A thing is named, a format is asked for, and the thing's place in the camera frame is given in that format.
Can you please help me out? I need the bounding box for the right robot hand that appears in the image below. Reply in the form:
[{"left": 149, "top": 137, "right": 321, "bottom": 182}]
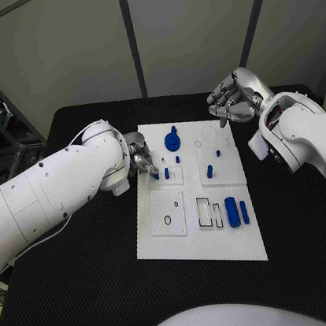
[{"left": 202, "top": 61, "right": 280, "bottom": 131}]

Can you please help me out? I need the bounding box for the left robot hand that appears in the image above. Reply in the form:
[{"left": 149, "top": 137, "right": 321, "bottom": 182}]
[{"left": 120, "top": 128, "right": 161, "bottom": 181}]

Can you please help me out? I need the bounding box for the white task board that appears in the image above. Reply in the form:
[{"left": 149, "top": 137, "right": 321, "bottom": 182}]
[{"left": 115, "top": 107, "right": 269, "bottom": 283}]

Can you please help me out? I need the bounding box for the blue gear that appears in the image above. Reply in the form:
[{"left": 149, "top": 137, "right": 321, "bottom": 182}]
[{"left": 161, "top": 124, "right": 183, "bottom": 153}]

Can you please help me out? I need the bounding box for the thick blue cylinder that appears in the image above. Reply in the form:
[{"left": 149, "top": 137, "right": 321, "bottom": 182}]
[{"left": 223, "top": 195, "right": 242, "bottom": 229}]

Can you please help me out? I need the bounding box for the thin blue cylinder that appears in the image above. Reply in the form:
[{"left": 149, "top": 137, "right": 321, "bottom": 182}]
[{"left": 239, "top": 199, "right": 251, "bottom": 225}]

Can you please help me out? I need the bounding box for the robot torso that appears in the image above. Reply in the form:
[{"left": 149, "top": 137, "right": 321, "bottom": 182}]
[{"left": 115, "top": 285, "right": 326, "bottom": 326}]

